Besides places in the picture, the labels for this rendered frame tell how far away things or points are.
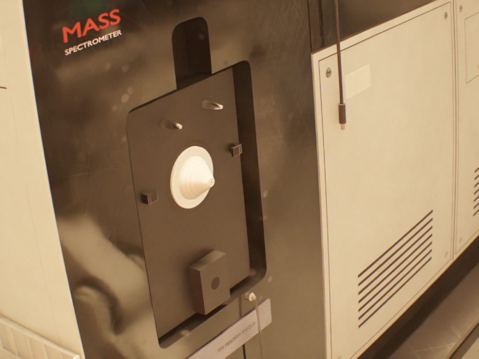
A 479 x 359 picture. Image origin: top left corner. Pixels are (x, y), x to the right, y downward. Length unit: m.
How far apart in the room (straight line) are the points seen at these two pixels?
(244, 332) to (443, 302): 0.60
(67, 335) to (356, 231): 0.49
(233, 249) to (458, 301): 0.66
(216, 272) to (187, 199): 0.09
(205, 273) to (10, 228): 0.22
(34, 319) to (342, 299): 0.48
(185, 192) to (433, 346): 0.66
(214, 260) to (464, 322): 0.66
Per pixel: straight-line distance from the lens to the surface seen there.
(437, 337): 1.43
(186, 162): 0.86
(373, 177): 1.17
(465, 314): 1.49
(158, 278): 0.87
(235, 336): 0.98
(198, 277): 0.90
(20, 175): 0.75
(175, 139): 0.85
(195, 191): 0.86
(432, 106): 1.30
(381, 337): 1.39
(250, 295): 0.98
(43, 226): 0.76
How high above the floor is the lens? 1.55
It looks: 24 degrees down
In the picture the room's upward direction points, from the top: 5 degrees counter-clockwise
